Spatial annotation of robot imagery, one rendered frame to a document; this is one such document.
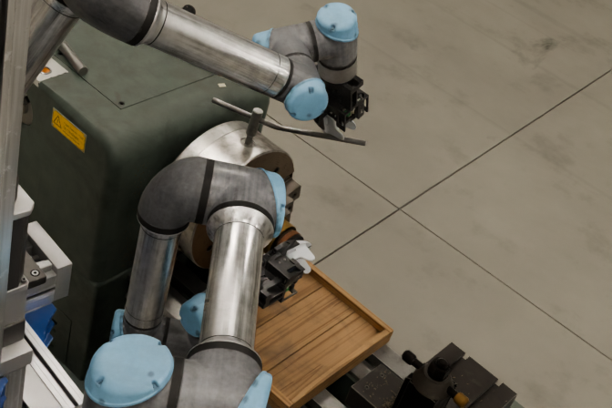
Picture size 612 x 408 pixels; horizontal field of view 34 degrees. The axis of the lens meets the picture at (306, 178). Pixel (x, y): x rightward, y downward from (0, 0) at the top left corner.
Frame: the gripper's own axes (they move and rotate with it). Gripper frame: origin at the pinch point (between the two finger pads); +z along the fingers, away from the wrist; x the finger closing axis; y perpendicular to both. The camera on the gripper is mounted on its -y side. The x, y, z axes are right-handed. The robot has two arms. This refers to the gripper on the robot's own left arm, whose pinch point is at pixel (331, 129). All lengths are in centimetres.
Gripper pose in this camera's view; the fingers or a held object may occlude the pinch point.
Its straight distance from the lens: 212.2
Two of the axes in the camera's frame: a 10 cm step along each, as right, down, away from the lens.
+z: 0.3, 5.8, 8.1
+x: 6.9, -6.0, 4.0
